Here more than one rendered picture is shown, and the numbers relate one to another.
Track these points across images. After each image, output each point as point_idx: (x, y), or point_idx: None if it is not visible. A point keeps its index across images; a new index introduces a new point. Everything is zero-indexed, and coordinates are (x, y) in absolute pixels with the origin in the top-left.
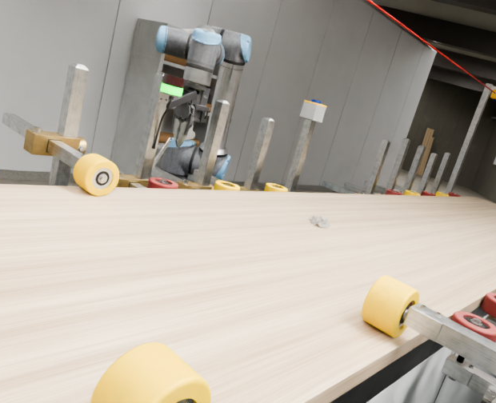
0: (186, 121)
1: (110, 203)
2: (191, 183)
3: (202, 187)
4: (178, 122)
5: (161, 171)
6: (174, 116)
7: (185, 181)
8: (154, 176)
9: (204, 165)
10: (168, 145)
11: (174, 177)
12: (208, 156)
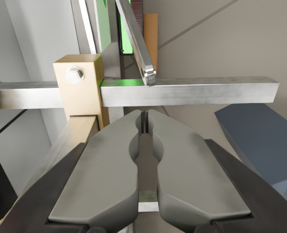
0: (70, 223)
1: None
2: (81, 96)
3: (65, 114)
4: (170, 188)
5: (203, 87)
6: (273, 229)
7: (68, 70)
8: (215, 77)
9: (61, 147)
10: (134, 53)
11: (157, 95)
12: (39, 171)
